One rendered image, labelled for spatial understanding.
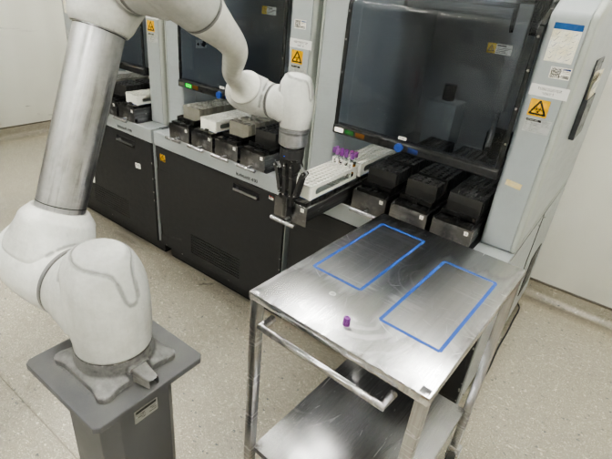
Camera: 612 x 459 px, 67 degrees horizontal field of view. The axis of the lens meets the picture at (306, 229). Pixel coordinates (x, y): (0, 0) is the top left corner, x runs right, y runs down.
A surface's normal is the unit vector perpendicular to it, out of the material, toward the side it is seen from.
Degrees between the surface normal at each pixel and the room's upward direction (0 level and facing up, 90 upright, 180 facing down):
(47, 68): 90
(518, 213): 90
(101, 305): 79
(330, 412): 0
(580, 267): 90
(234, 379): 0
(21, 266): 56
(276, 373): 0
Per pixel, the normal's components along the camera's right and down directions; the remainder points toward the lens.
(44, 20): 0.80, 0.35
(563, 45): -0.60, 0.33
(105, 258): 0.14, -0.87
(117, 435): 0.14, 0.48
